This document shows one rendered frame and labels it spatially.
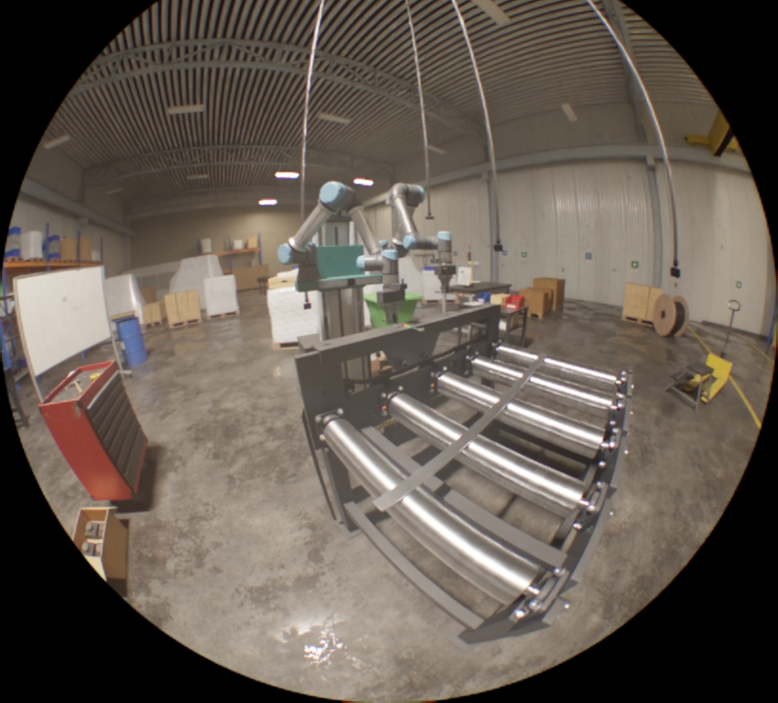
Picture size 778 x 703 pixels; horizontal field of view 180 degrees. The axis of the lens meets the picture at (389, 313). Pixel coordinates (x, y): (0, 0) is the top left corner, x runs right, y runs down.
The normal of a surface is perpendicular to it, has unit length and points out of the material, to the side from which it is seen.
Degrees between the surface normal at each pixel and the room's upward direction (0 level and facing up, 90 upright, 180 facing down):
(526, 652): 0
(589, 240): 90
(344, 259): 90
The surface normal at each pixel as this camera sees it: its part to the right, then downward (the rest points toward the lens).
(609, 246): -0.80, 0.16
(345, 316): 0.51, 0.17
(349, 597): -0.04, -0.97
